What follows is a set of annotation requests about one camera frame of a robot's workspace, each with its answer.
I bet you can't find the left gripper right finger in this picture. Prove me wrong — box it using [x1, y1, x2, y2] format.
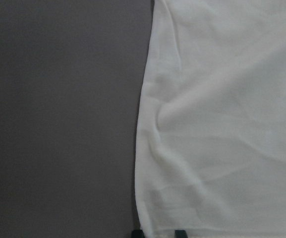
[174, 230, 187, 238]

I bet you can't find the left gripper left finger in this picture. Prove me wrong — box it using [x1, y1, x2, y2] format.
[130, 230, 143, 238]

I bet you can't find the cream long-sleeve printed shirt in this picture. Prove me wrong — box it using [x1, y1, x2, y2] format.
[135, 0, 286, 238]

